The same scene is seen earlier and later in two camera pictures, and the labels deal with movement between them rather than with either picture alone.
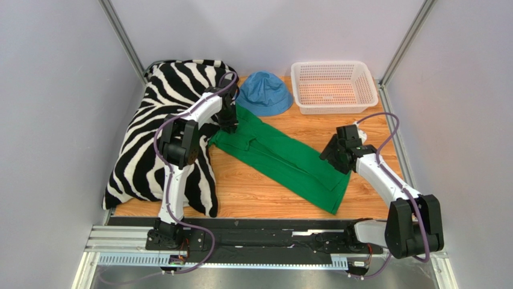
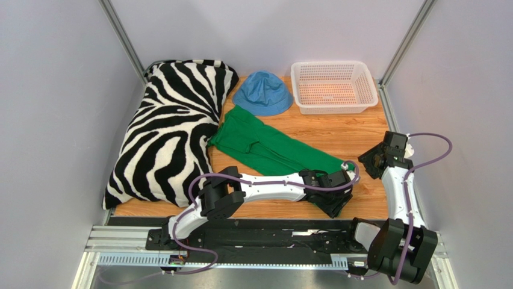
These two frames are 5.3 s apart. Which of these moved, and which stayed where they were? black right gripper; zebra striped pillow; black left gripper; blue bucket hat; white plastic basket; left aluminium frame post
Moved: black left gripper; black right gripper
Stayed: left aluminium frame post; white plastic basket; blue bucket hat; zebra striped pillow
